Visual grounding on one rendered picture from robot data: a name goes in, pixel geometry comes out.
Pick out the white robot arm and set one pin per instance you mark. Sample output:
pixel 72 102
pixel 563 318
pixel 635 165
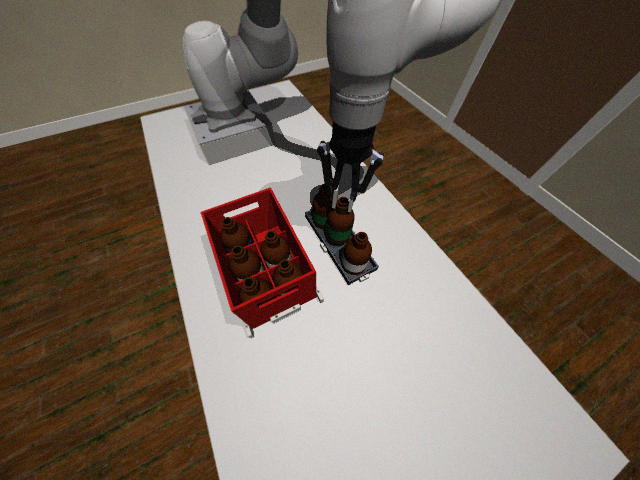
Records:
pixel 368 41

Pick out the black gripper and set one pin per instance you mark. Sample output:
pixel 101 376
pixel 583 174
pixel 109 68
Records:
pixel 350 139

